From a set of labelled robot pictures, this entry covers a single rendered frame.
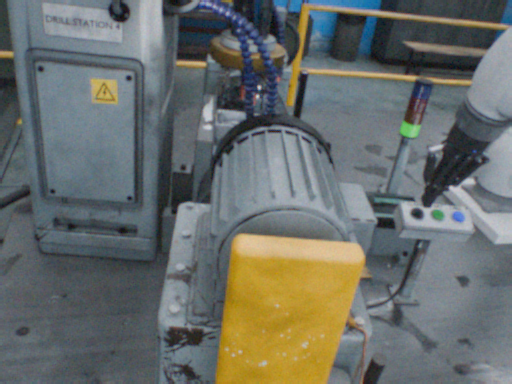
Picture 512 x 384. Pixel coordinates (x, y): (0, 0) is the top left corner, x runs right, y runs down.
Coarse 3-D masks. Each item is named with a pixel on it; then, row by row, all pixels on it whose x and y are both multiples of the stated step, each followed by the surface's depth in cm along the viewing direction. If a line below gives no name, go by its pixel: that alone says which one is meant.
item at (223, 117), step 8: (216, 112) 126; (224, 112) 127; (232, 112) 128; (240, 112) 128; (216, 120) 121; (224, 120) 129; (232, 120) 129; (240, 120) 129; (216, 128) 119; (224, 128) 120; (216, 136) 121; (216, 144) 121
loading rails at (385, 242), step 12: (372, 192) 145; (384, 204) 143; (396, 204) 143; (384, 216) 135; (384, 228) 135; (372, 240) 137; (384, 240) 137; (396, 240) 137; (408, 240) 137; (372, 252) 139; (384, 252) 139; (396, 252) 139; (408, 252) 139
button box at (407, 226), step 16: (400, 208) 112; (432, 208) 112; (448, 208) 113; (464, 208) 113; (400, 224) 111; (416, 224) 109; (432, 224) 109; (448, 224) 110; (464, 224) 110; (448, 240) 113; (464, 240) 113
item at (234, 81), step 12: (240, 72) 153; (252, 72) 153; (216, 84) 158; (228, 84) 146; (240, 84) 143; (228, 96) 143; (240, 96) 142; (264, 96) 143; (228, 108) 144; (240, 108) 144; (264, 108) 145; (276, 108) 145
